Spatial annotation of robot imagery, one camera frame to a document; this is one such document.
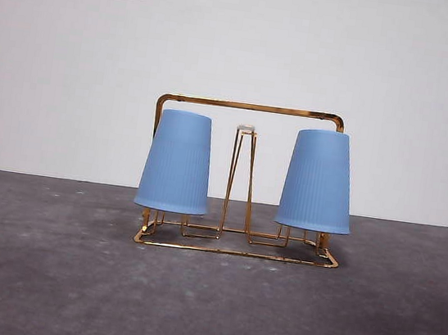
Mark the blue ribbed plastic cup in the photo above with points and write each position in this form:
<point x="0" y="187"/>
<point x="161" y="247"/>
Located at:
<point x="317" y="180"/>
<point x="177" y="161"/>

